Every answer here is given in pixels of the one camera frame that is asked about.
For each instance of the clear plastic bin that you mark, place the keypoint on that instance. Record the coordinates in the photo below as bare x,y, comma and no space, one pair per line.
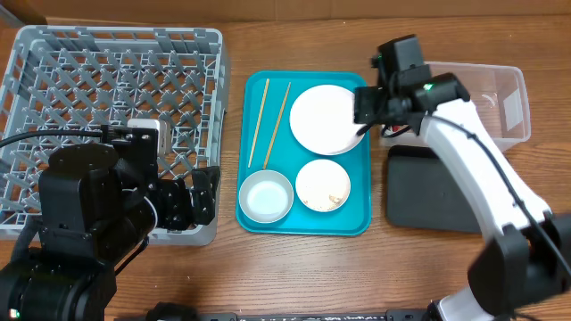
500,96

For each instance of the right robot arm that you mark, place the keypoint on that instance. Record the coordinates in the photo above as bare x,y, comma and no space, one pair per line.
526,258

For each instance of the large white plate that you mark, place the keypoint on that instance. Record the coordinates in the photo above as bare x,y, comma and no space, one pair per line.
321,120

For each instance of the grey plastic dish rack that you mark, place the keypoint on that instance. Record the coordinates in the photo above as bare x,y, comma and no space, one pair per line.
62,83

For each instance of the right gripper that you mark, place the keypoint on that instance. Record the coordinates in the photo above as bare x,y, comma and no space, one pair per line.
362,109

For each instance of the wooden chopstick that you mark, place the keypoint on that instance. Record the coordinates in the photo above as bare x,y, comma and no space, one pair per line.
258,123
276,127

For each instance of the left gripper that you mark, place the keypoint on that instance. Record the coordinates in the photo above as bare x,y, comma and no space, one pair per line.
178,212

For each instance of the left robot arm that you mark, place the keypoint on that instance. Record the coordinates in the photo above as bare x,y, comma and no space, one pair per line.
99,204

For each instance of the black waste tray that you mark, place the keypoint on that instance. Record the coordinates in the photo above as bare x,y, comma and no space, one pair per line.
421,193

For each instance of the teal serving tray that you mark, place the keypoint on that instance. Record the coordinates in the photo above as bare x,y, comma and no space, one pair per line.
288,156

